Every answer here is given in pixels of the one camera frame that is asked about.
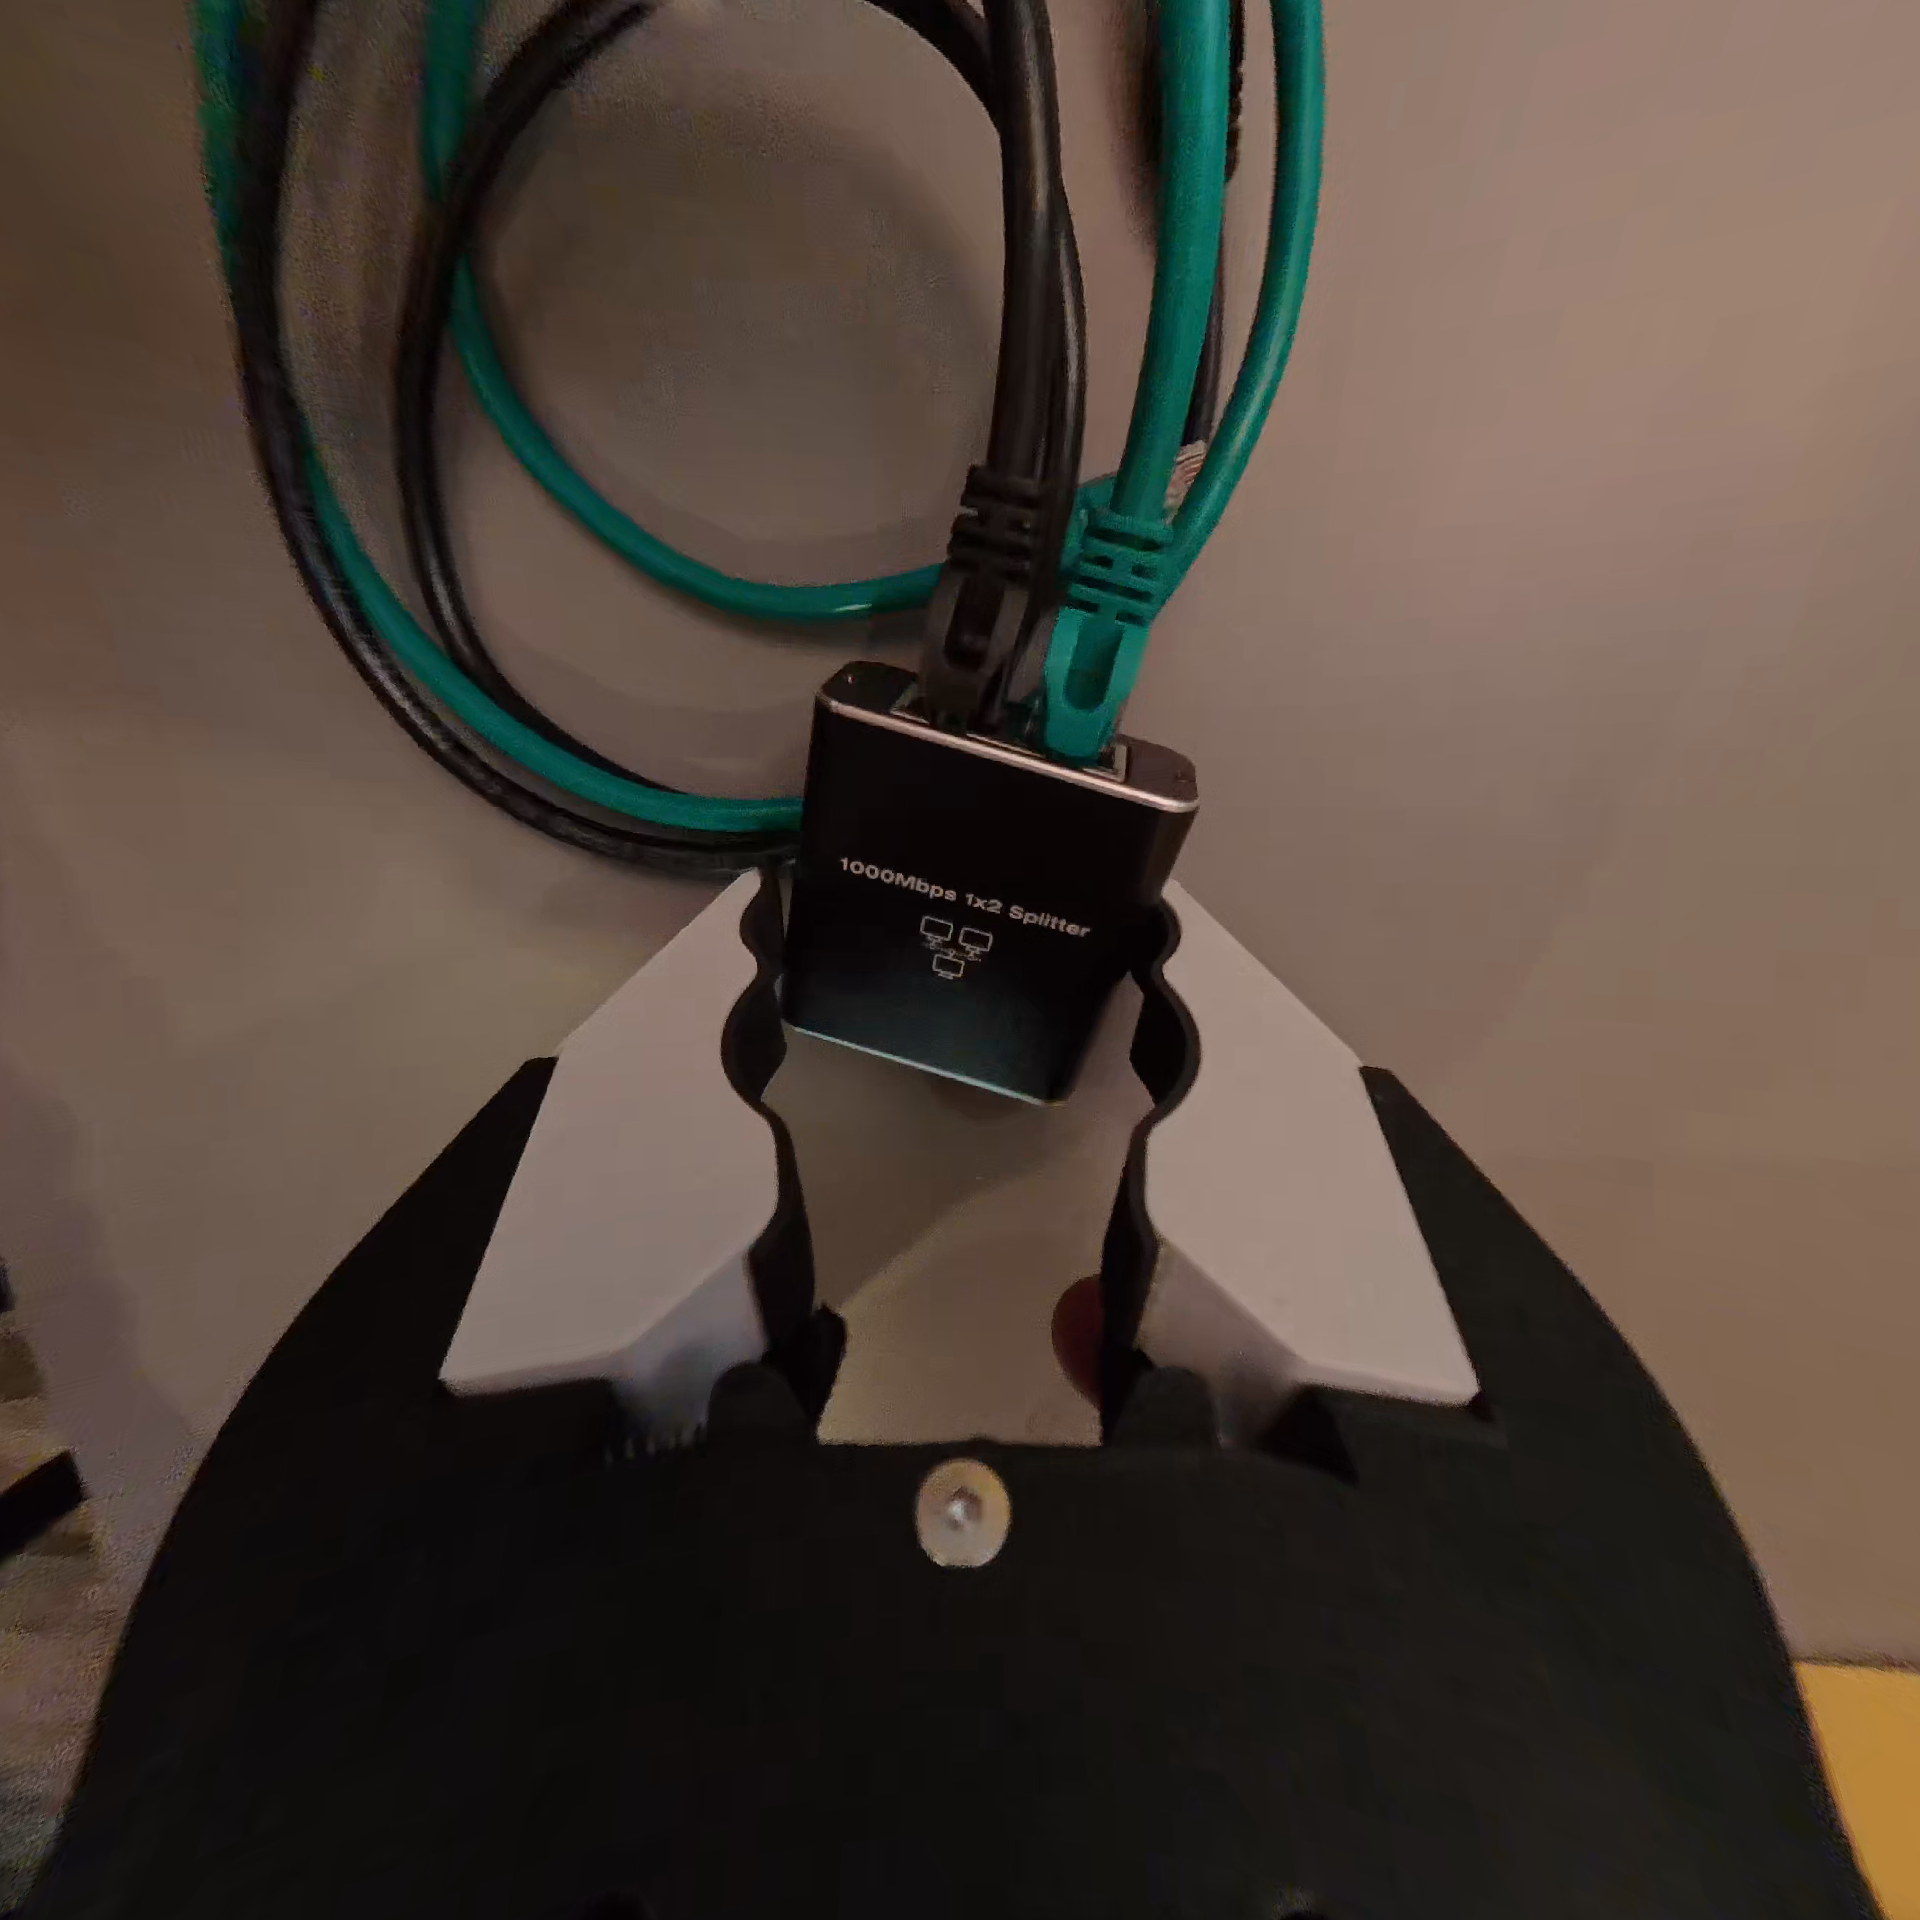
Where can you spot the yellow plastic bin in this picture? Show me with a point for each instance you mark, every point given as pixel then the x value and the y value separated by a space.
pixel 1869 1800

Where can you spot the black ethernet splitter box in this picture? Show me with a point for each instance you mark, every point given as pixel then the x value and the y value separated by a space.
pixel 902 1020

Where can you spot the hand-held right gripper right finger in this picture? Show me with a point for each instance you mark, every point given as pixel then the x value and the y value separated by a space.
pixel 1305 1201

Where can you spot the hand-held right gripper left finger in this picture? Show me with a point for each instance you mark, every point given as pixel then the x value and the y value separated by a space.
pixel 616 1201

